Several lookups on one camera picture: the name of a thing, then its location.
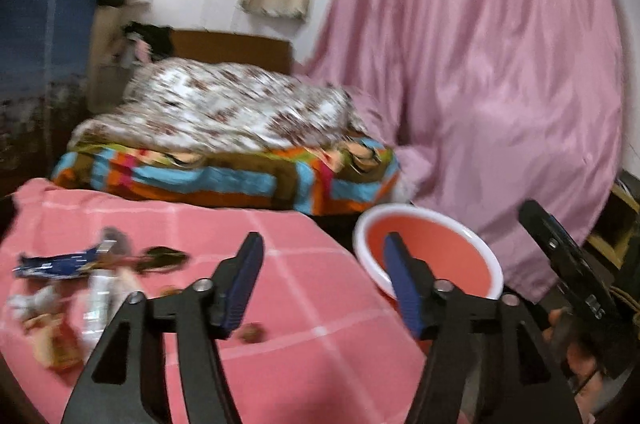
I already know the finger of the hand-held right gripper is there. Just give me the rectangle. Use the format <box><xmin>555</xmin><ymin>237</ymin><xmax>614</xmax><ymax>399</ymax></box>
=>
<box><xmin>518</xmin><ymin>199</ymin><xmax>588</xmax><ymax>290</ymax></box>

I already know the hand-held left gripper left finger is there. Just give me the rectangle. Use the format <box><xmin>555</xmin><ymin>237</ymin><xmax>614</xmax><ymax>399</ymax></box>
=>
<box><xmin>60</xmin><ymin>231</ymin><xmax>266</xmax><ymax>424</ymax></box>

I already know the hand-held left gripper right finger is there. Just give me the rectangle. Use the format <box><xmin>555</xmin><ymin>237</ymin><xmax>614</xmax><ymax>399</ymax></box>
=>
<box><xmin>382</xmin><ymin>231</ymin><xmax>583</xmax><ymax>424</ymax></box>

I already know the red and white plastic basin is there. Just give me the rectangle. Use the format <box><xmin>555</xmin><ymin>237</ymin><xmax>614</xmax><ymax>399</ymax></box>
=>
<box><xmin>352</xmin><ymin>203</ymin><xmax>505</xmax><ymax>302</ymax></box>

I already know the white and green wrapper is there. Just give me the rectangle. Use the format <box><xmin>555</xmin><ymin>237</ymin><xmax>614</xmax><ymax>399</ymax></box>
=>
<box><xmin>80</xmin><ymin>269</ymin><xmax>143</xmax><ymax>347</ymax></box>

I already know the blue snack wrapper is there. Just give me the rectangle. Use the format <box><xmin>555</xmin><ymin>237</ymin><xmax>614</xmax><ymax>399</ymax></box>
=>
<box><xmin>12</xmin><ymin>243</ymin><xmax>118</xmax><ymax>281</ymax></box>

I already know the person's right hand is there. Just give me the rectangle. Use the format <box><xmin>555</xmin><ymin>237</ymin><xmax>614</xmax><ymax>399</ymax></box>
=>
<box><xmin>542</xmin><ymin>307</ymin><xmax>608</xmax><ymax>412</ymax></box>

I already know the small brown nut shell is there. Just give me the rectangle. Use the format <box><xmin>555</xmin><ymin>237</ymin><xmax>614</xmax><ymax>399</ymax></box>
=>
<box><xmin>241</xmin><ymin>323</ymin><xmax>266</xmax><ymax>345</ymax></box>

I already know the pink checked bed sheet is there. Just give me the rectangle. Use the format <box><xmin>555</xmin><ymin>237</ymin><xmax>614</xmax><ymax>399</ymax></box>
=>
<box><xmin>0</xmin><ymin>177</ymin><xmax>436</xmax><ymax>424</ymax></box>

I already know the dark brown small wrapper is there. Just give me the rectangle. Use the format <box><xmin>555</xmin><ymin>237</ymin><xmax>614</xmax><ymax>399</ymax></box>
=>
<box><xmin>134</xmin><ymin>245</ymin><xmax>192</xmax><ymax>276</ymax></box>

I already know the colourful striped blanket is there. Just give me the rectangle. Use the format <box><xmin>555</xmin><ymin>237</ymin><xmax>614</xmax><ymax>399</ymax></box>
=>
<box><xmin>50</xmin><ymin>137</ymin><xmax>403</xmax><ymax>217</ymax></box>

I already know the pink curtain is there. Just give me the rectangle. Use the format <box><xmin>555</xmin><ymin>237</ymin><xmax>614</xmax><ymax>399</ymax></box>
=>
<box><xmin>292</xmin><ymin>0</ymin><xmax>626</xmax><ymax>305</ymax></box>

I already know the brown floral white quilt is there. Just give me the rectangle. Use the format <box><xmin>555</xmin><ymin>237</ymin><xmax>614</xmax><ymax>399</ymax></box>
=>
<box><xmin>67</xmin><ymin>58</ymin><xmax>371</xmax><ymax>155</ymax></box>

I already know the orange snack packet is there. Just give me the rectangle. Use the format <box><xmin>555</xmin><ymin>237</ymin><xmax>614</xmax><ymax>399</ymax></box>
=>
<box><xmin>22</xmin><ymin>311</ymin><xmax>86</xmax><ymax>374</ymax></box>

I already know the crumpled white wrapper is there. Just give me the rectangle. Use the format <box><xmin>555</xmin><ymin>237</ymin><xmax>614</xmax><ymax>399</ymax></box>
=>
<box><xmin>6</xmin><ymin>287</ymin><xmax>63</xmax><ymax>322</ymax></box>

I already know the wooden headboard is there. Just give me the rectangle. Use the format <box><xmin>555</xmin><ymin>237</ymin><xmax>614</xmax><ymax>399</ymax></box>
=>
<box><xmin>167</xmin><ymin>28</ymin><xmax>293</xmax><ymax>76</ymax></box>

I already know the pile of clothes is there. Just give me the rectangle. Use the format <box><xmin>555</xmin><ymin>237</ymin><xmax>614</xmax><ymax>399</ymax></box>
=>
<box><xmin>116</xmin><ymin>20</ymin><xmax>175</xmax><ymax>69</ymax></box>

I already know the yellow wooden frame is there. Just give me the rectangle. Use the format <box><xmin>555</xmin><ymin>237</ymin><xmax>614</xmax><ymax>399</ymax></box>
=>
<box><xmin>587</xmin><ymin>181</ymin><xmax>640</xmax><ymax>270</ymax></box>

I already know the blue scenic wall cloth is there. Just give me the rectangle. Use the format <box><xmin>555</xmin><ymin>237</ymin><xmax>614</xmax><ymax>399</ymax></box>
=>
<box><xmin>0</xmin><ymin>0</ymin><xmax>108</xmax><ymax>185</ymax></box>

